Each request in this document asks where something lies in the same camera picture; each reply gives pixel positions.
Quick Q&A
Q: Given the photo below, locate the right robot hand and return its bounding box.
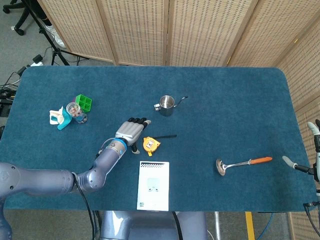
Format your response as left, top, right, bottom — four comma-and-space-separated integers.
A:
281, 119, 320, 183

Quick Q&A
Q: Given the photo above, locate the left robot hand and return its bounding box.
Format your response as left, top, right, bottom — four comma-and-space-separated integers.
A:
114, 116, 153, 155

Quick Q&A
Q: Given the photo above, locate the yellow tape measure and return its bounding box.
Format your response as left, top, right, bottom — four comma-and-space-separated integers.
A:
142, 134, 178, 157

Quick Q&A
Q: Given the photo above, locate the steel gooseneck pitcher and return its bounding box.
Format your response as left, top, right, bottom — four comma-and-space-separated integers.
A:
153, 94, 190, 117

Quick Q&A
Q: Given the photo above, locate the green plastic basket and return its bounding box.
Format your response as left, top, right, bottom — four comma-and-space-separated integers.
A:
74, 93, 93, 113

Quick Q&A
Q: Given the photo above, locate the clear plastic jar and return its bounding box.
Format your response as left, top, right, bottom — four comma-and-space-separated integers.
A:
65, 101, 89, 125

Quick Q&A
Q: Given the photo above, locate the white notepad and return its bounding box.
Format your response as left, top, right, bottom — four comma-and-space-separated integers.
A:
136, 160, 171, 212

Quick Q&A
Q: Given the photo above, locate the teal and white cloth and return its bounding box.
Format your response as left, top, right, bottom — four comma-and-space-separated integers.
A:
48, 105, 74, 131

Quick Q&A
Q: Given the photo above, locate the blue felt table cover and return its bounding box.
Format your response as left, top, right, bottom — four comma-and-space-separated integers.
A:
0, 65, 319, 214

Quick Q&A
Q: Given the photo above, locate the grey robot torso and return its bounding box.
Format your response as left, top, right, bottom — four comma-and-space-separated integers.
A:
99, 210, 209, 240

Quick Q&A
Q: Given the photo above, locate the wicker folding screen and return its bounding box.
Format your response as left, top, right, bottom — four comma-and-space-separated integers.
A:
37, 0, 320, 240

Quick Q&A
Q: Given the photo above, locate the black tripod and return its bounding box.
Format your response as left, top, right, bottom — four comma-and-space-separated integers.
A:
23, 0, 90, 67

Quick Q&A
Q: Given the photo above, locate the metal table leg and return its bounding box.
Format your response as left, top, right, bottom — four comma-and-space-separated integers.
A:
214, 211, 222, 240

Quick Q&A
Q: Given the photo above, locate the white power strip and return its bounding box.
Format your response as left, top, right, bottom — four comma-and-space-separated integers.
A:
29, 54, 45, 67

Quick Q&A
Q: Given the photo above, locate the white sneaker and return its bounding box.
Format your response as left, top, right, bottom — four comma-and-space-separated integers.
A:
39, 14, 67, 50

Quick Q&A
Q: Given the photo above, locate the black office chair base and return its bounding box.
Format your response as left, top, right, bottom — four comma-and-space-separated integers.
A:
2, 0, 35, 36

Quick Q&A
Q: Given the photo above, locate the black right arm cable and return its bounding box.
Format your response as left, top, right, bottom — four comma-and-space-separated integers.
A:
302, 201, 320, 231

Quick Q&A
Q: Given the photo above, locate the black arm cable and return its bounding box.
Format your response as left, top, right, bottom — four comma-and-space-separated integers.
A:
71, 171, 97, 240
302, 201, 320, 231

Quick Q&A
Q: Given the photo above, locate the blue floor cable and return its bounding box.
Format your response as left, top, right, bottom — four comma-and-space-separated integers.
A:
256, 212, 276, 240

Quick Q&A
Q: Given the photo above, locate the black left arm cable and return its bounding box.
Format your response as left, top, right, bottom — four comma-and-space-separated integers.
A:
71, 171, 97, 240

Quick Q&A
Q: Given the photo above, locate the steel ladle orange handle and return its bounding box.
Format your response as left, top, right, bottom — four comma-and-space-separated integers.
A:
215, 156, 274, 177

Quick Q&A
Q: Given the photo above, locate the black floor cable bundle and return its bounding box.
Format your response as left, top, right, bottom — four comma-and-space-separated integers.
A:
0, 65, 28, 118

